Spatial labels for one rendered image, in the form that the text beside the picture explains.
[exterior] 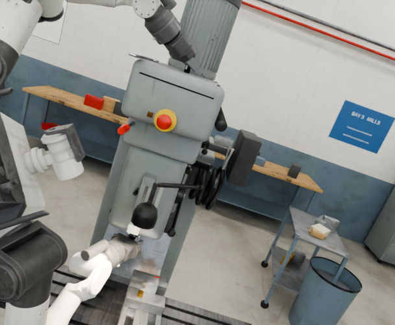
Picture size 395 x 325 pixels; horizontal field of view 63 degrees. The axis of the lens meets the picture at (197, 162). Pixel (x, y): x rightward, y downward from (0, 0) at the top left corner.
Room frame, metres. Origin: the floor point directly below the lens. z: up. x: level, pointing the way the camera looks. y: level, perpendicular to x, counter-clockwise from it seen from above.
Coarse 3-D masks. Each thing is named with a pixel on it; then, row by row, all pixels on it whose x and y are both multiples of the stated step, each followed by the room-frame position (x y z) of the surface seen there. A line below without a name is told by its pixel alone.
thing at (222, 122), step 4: (220, 108) 1.21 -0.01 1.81; (220, 112) 1.08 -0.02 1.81; (220, 116) 0.98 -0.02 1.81; (224, 116) 1.03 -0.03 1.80; (216, 120) 0.94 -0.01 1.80; (220, 120) 0.91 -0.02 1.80; (224, 120) 0.91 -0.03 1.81; (216, 124) 0.90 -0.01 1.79; (220, 124) 0.90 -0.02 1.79; (224, 124) 0.91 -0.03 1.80; (216, 128) 0.90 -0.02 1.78; (220, 128) 0.91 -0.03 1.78; (224, 128) 0.91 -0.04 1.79
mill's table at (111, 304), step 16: (64, 272) 1.14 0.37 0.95; (112, 288) 1.16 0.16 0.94; (0, 304) 0.95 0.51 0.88; (80, 304) 1.02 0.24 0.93; (96, 304) 1.04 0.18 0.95; (112, 304) 1.06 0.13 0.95; (176, 304) 1.19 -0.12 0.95; (80, 320) 0.97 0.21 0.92; (96, 320) 0.97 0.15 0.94; (112, 320) 0.99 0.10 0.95; (176, 320) 1.11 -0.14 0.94; (192, 320) 1.13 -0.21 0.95; (208, 320) 1.16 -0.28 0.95; (224, 320) 1.20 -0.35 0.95; (240, 320) 1.23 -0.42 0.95
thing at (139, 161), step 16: (128, 160) 1.00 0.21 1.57; (144, 160) 0.99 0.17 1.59; (160, 160) 1.00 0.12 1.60; (176, 160) 1.01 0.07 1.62; (128, 176) 0.99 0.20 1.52; (160, 176) 1.00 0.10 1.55; (176, 176) 1.00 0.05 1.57; (128, 192) 0.99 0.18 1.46; (160, 192) 1.00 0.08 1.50; (176, 192) 1.02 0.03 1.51; (112, 208) 1.00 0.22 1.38; (128, 208) 0.99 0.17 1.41; (160, 208) 1.00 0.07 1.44; (112, 224) 1.00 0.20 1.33; (160, 224) 1.00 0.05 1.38
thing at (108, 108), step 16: (48, 96) 4.35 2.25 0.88; (64, 96) 4.68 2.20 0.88; (80, 96) 5.08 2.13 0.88; (96, 112) 4.40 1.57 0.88; (112, 112) 4.73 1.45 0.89; (32, 128) 4.68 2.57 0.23; (48, 128) 4.78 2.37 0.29; (96, 144) 4.99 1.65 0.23; (224, 144) 4.78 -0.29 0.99; (112, 160) 4.57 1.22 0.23; (256, 160) 4.71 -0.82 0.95; (272, 176) 4.54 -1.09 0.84; (288, 176) 4.71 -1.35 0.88; (304, 176) 5.12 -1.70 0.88; (224, 192) 4.91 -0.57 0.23; (240, 192) 5.19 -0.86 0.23; (320, 192) 4.58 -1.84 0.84; (256, 208) 4.71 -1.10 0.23; (272, 208) 4.97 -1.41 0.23; (288, 208) 5.25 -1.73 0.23
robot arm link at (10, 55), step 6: (0, 42) 0.74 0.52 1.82; (0, 48) 0.74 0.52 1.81; (6, 48) 0.75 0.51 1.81; (12, 48) 0.76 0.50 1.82; (6, 54) 0.75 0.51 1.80; (12, 54) 0.76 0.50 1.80; (18, 54) 0.79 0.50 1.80; (6, 60) 0.75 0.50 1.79; (12, 60) 0.77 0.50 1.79; (6, 66) 0.75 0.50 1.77; (12, 66) 0.77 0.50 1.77; (6, 72) 0.75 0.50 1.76; (6, 78) 0.77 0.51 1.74
